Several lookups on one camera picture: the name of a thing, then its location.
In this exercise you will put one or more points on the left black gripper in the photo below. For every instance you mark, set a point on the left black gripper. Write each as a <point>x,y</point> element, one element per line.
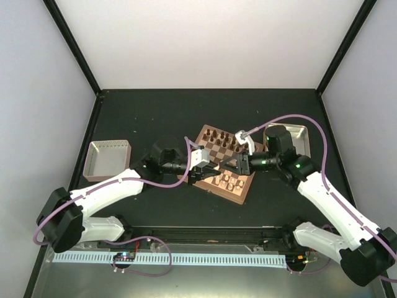
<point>198,173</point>

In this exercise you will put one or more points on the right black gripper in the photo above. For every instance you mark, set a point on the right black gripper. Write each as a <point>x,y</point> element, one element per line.
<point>243,167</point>

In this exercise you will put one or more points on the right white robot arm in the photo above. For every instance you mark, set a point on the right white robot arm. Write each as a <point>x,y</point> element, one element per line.
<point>363,249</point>

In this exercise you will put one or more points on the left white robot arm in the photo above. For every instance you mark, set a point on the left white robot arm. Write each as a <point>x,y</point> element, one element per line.
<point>68,217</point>

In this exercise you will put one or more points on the wooden chess board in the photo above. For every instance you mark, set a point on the wooden chess board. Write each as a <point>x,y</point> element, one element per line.
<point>206,184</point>

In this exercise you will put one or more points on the row of dark chess pieces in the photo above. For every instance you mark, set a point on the row of dark chess pieces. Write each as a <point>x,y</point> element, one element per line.
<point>220,143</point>

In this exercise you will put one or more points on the silver metal tin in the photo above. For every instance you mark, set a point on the silver metal tin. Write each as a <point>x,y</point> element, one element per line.
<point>299,134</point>

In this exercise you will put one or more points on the pink plastic tray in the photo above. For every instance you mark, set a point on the pink plastic tray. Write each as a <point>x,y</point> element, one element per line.
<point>106,159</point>

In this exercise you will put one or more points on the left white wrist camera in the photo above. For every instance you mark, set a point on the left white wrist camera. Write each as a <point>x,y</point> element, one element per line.
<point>199,158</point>

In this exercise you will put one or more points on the light blue slotted cable duct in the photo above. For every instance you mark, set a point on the light blue slotted cable duct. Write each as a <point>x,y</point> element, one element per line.
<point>175,259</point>

